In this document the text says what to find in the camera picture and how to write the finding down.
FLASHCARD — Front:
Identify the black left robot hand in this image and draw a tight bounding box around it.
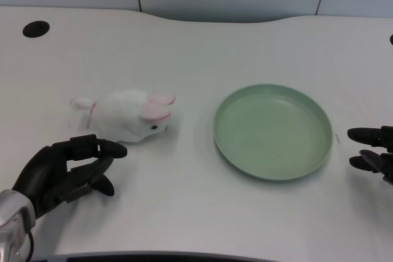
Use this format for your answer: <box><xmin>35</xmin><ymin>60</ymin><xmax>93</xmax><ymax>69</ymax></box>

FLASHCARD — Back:
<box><xmin>11</xmin><ymin>134</ymin><xmax>128</xmax><ymax>220</ymax></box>

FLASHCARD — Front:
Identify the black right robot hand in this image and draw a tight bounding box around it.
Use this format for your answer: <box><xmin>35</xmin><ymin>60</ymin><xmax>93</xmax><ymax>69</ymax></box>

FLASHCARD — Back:
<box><xmin>347</xmin><ymin>125</ymin><xmax>393</xmax><ymax>187</ymax></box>

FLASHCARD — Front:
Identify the white plush rabbit doll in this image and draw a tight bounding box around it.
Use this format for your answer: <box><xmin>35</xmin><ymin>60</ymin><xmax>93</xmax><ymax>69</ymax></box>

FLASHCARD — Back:
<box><xmin>69</xmin><ymin>88</ymin><xmax>177</xmax><ymax>144</ymax></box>

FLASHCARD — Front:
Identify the green round plate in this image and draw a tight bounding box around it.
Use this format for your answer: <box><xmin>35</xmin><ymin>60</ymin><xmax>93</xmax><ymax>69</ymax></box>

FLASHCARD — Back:
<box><xmin>212</xmin><ymin>83</ymin><xmax>334</xmax><ymax>182</ymax></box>

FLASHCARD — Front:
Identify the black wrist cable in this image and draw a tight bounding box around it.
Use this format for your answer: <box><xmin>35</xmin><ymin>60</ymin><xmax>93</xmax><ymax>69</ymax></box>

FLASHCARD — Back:
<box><xmin>26</xmin><ymin>230</ymin><xmax>35</xmax><ymax>260</ymax></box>

